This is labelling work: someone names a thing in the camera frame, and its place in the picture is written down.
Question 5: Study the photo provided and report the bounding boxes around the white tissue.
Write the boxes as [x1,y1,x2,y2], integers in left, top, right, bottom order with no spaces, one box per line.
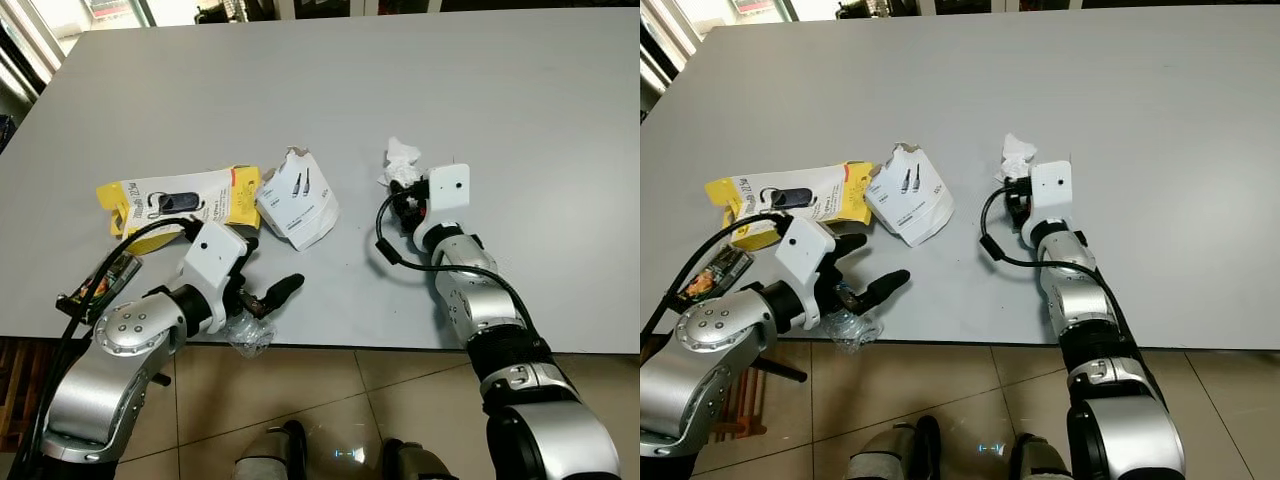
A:
[999,132,1042,183]
[377,137,427,190]

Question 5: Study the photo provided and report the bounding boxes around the clear plastic wrap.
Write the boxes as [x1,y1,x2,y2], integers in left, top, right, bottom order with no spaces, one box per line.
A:
[224,306,277,354]
[827,303,887,354]

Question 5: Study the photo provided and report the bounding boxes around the yellow product package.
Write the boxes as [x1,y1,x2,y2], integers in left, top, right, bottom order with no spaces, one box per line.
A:
[704,161,874,251]
[96,165,263,242]

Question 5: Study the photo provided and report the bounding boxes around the dark snack wrapper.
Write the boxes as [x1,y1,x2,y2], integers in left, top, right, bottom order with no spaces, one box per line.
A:
[682,247,754,302]
[55,250,142,314]

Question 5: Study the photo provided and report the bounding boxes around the brown wooden chair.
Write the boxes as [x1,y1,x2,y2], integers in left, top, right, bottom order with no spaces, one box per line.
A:
[0,338,63,453]
[735,348,809,443]

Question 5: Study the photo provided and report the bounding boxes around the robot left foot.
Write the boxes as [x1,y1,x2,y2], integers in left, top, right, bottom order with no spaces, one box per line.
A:
[232,420,310,480]
[847,415,942,480]

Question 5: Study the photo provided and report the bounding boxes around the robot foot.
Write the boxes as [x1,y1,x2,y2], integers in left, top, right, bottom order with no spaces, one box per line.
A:
[232,420,310,480]
[847,415,942,480]
[382,438,462,480]
[1009,432,1077,480]

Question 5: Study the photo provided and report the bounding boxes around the black chair backrest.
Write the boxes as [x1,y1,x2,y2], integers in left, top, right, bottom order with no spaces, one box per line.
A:
[834,0,923,21]
[194,3,283,24]

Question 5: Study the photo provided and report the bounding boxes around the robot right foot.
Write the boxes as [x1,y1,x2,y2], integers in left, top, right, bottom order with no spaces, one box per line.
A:
[1009,432,1077,480]
[382,438,462,480]

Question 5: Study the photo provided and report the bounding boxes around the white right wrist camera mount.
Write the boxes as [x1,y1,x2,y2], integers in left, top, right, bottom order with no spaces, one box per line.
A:
[1021,159,1077,242]
[414,164,472,251]

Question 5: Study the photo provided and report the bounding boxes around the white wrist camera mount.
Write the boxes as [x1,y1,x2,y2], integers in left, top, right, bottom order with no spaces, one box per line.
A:
[768,214,837,307]
[1021,159,1077,242]
[180,220,251,306]
[414,164,472,251]

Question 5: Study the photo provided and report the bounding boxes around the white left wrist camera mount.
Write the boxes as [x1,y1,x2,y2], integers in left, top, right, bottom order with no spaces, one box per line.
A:
[768,214,837,307]
[180,220,251,306]

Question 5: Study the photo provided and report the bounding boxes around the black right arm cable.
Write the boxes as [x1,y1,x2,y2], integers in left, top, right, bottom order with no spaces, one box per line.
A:
[374,194,543,336]
[979,184,1133,326]

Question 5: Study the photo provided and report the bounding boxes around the torn white cable package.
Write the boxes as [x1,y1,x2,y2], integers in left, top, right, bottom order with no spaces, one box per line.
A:
[256,147,342,252]
[865,142,957,248]

